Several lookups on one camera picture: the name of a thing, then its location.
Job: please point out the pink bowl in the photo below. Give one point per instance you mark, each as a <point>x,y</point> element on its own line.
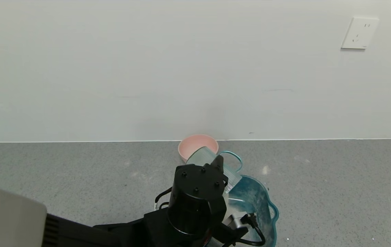
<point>192,144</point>

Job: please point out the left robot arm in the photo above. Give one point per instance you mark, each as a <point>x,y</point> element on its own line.
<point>195,206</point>

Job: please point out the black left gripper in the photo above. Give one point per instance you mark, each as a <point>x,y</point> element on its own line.
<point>225,185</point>

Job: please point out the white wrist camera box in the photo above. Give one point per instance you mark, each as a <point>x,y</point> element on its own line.
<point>236,221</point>

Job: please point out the white wall socket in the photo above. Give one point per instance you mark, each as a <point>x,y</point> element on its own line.
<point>360,33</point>

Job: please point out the teal square plastic tray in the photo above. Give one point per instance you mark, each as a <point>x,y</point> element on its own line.
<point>257,202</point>

